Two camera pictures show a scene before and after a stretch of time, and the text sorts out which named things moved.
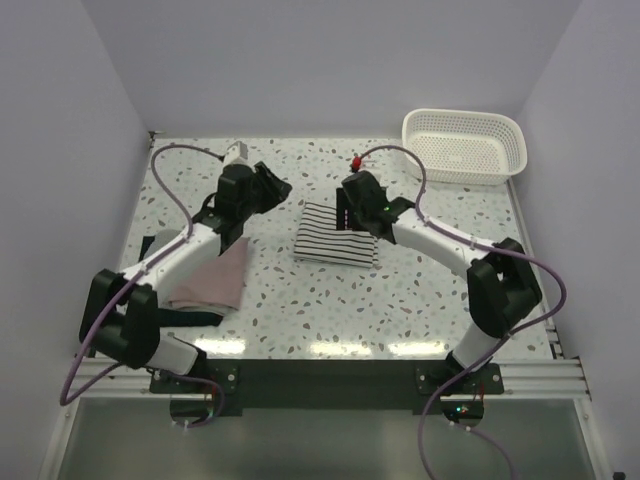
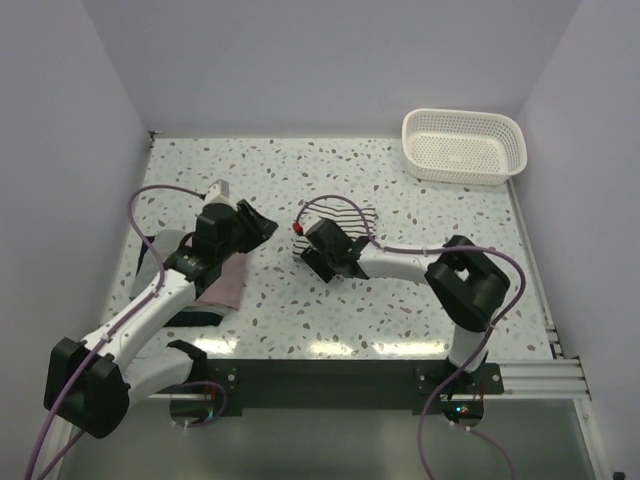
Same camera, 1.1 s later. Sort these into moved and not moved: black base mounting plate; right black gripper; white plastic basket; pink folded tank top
Moved: right black gripper
Not moved: black base mounting plate; white plastic basket; pink folded tank top
